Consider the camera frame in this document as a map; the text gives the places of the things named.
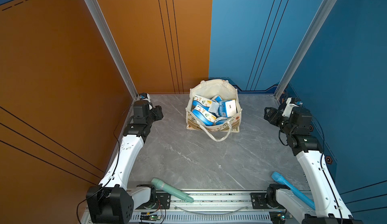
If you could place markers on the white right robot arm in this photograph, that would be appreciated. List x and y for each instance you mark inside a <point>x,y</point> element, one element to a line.
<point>326,205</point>

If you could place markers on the aluminium corner post left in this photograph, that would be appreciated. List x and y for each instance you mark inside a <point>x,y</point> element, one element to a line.
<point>102,25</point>

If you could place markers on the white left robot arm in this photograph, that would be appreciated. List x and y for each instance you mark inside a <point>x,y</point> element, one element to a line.
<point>110,202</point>

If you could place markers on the aluminium corner post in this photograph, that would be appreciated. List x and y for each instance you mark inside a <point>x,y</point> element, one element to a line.
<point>312,31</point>
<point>102,25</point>

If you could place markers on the blue handheld cylinder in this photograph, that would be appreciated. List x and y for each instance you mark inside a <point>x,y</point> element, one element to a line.
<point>278,178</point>

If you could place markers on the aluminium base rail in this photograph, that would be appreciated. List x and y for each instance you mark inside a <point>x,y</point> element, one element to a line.
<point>208,207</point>

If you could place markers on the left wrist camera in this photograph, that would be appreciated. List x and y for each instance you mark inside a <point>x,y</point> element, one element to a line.
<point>144,96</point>

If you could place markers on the cream floral canvas bag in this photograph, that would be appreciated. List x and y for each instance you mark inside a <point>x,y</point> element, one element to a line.
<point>223,126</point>

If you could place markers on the aluminium corner post right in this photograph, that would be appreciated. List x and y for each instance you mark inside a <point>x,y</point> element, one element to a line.
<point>312,31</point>

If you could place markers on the right circuit board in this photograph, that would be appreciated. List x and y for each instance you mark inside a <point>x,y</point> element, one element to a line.
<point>278,217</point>

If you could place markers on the circuit board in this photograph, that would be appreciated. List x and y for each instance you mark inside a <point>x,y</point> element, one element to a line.
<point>151,218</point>
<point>278,217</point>

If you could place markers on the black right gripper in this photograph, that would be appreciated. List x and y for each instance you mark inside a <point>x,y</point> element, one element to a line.
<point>278,114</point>

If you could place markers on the blue tissue pack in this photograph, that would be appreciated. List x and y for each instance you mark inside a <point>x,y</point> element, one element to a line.
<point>217,98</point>
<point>227,108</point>
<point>204,116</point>

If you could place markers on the left circuit board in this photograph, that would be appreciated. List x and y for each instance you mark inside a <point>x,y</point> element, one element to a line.
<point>151,218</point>

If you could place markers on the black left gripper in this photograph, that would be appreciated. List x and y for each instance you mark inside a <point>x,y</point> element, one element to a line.
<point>157,111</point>

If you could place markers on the green handheld cylinder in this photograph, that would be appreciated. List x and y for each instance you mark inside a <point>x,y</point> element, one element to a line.
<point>161,185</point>

